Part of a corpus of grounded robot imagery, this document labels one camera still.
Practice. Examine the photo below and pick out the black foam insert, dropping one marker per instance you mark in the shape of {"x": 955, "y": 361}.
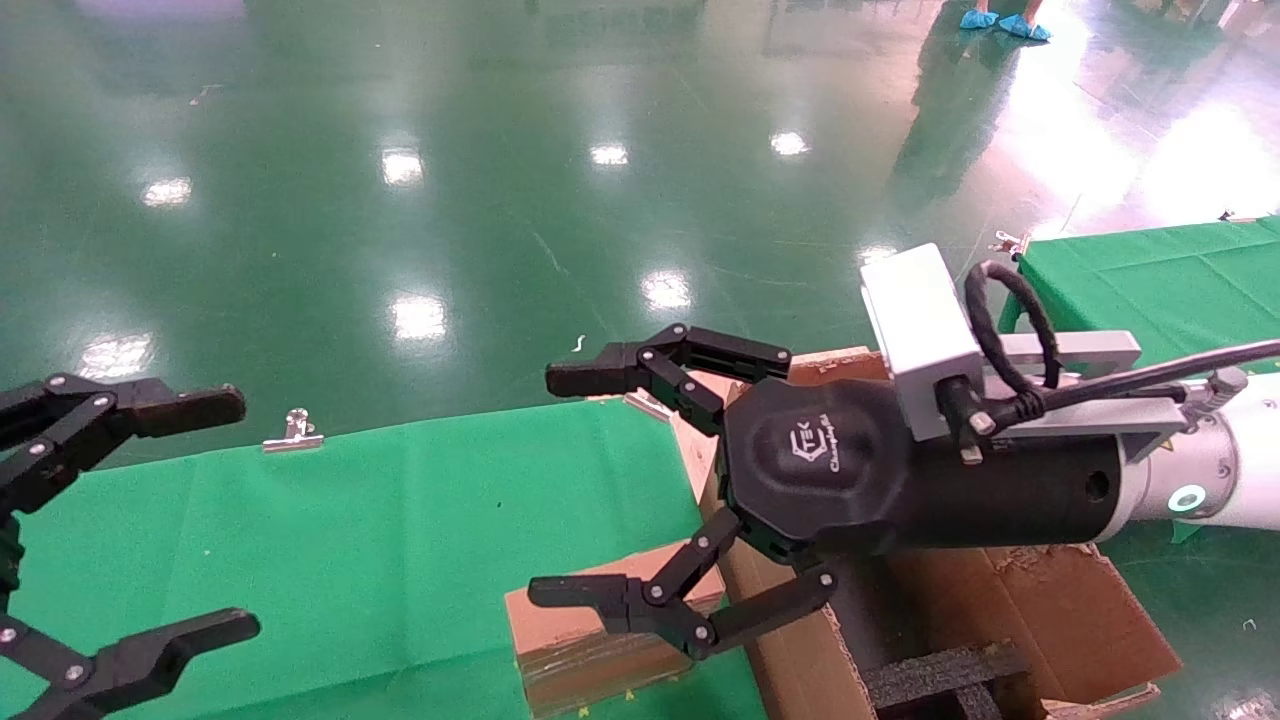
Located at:
{"x": 930, "y": 680}

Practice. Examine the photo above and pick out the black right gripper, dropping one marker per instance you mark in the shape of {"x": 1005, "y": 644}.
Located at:
{"x": 820, "y": 470}

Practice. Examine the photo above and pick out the blue shoe cover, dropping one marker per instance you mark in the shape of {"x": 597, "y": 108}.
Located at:
{"x": 980, "y": 18}
{"x": 1025, "y": 28}

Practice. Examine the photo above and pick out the green tablecloth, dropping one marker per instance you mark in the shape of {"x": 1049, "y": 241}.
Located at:
{"x": 400, "y": 540}
{"x": 1150, "y": 290}

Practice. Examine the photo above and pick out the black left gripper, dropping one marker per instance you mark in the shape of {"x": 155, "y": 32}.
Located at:
{"x": 8, "y": 555}

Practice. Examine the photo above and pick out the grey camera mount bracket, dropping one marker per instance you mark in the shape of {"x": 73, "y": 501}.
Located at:
{"x": 1090, "y": 350}

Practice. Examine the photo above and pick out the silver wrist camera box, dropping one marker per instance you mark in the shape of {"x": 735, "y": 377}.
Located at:
{"x": 920, "y": 320}

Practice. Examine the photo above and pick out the large open cardboard carton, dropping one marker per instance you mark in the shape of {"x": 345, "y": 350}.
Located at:
{"x": 1060, "y": 610}

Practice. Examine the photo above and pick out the small brown cardboard box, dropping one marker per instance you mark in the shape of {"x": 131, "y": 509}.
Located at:
{"x": 570, "y": 660}

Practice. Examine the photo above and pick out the silver binder clip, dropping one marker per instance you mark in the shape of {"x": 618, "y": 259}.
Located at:
{"x": 1010, "y": 243}
{"x": 648, "y": 405}
{"x": 1235, "y": 216}
{"x": 292, "y": 440}

